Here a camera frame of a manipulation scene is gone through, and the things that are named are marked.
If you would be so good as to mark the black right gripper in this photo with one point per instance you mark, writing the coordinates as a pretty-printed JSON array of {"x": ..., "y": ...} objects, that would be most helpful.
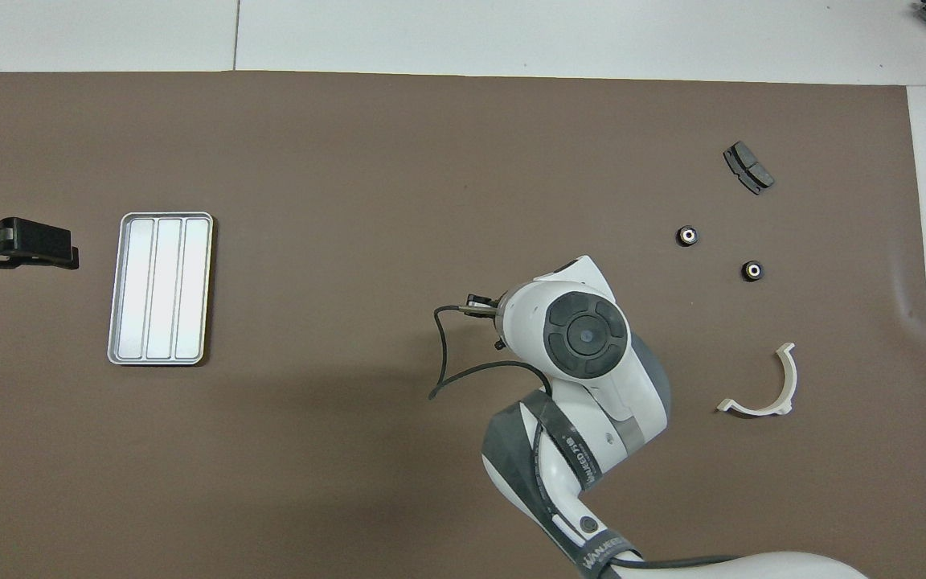
[{"x": 485, "y": 306}]

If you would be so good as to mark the black bearing gear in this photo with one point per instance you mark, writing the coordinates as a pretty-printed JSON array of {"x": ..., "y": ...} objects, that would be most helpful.
[
  {"x": 752, "y": 271},
  {"x": 687, "y": 236}
]

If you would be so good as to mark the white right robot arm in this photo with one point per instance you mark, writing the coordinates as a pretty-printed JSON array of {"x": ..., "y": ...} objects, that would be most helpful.
[{"x": 583, "y": 338}]

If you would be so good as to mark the silver metal tray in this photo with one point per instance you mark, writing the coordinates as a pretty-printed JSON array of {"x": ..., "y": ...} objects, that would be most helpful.
[{"x": 159, "y": 289}]

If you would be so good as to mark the brown paper table mat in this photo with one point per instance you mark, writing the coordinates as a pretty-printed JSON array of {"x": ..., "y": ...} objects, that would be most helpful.
[{"x": 350, "y": 201}]

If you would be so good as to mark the grooved dark grey brake pad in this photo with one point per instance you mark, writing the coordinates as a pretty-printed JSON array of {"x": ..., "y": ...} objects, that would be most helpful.
[{"x": 748, "y": 167}]

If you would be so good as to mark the white curved plastic bracket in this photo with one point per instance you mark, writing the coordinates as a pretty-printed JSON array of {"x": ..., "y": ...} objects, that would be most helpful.
[{"x": 790, "y": 382}]

